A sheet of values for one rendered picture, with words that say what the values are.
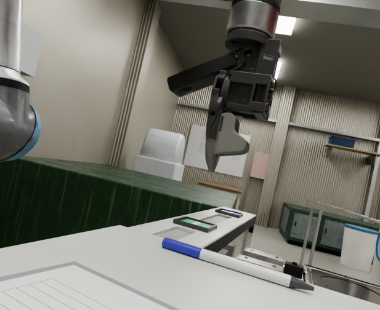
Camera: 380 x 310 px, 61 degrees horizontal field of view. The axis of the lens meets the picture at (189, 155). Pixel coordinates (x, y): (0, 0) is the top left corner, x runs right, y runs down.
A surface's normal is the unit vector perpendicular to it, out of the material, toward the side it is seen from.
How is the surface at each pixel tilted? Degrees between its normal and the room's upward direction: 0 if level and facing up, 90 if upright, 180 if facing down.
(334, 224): 90
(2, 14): 81
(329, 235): 90
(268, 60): 90
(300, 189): 90
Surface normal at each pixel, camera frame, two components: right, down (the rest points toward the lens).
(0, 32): 0.71, -0.02
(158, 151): -0.11, -0.24
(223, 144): -0.31, -0.05
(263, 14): 0.18, 0.00
